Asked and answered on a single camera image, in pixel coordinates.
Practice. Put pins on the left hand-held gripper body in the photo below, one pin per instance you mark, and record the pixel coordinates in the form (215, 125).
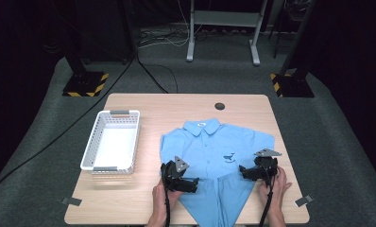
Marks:
(173, 176)

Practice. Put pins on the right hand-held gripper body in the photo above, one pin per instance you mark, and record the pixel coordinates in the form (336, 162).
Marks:
(266, 167)

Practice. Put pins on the light blue shirt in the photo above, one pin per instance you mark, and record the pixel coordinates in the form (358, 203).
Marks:
(214, 151)

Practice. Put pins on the person's right hand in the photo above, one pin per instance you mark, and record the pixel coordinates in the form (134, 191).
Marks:
(279, 192)

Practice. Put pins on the person's left hand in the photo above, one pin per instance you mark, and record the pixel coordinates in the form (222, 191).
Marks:
(160, 201)

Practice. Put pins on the grey tape strip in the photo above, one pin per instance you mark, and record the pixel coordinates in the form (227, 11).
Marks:
(72, 201)
(304, 200)

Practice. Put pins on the white perforated plastic basket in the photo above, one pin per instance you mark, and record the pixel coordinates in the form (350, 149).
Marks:
(113, 148)

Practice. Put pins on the black round table grommet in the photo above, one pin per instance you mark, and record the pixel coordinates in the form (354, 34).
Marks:
(219, 106)

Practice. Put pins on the black stand with striped base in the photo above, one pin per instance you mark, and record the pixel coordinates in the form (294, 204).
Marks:
(291, 85)
(85, 83)

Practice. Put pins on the white metal desk frame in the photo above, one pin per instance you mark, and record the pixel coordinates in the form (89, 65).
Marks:
(225, 19)

